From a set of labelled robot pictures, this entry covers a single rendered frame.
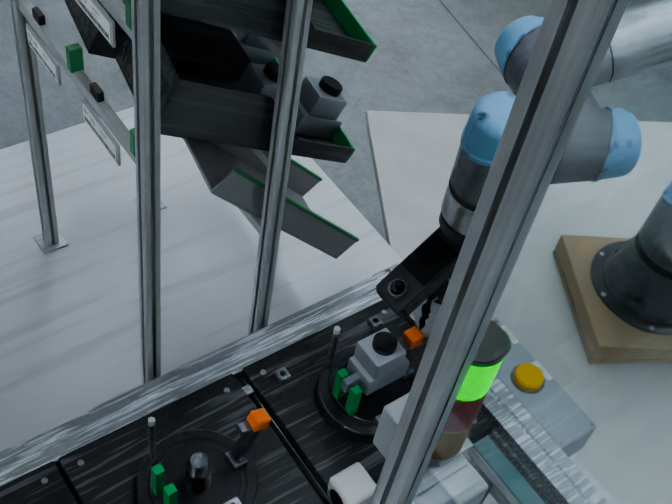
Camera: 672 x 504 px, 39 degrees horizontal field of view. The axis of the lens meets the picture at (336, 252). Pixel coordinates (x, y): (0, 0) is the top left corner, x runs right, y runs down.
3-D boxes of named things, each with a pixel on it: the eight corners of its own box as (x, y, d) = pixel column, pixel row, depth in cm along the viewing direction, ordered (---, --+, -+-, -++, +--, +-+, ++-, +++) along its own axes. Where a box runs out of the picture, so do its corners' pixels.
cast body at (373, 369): (385, 350, 123) (395, 317, 118) (406, 375, 121) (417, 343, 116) (332, 377, 119) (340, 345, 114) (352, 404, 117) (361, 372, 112)
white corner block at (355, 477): (354, 475, 120) (359, 459, 116) (375, 504, 117) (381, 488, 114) (323, 493, 117) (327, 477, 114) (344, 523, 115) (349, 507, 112)
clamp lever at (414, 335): (405, 357, 126) (415, 324, 120) (415, 368, 125) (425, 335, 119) (384, 369, 124) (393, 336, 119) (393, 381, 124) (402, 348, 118)
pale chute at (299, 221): (299, 196, 144) (321, 177, 143) (336, 259, 137) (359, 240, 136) (174, 122, 122) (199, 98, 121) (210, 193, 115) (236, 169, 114)
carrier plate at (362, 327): (384, 305, 138) (386, 296, 136) (492, 432, 126) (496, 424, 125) (241, 376, 127) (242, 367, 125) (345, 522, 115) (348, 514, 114)
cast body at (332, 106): (317, 118, 126) (344, 76, 122) (331, 140, 123) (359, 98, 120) (266, 108, 120) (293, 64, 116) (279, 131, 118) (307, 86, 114)
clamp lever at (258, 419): (238, 448, 115) (263, 406, 111) (247, 461, 114) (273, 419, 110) (215, 455, 112) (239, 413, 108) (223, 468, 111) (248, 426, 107)
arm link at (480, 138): (568, 135, 93) (487, 141, 91) (535, 211, 102) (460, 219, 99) (538, 82, 98) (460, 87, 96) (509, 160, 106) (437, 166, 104)
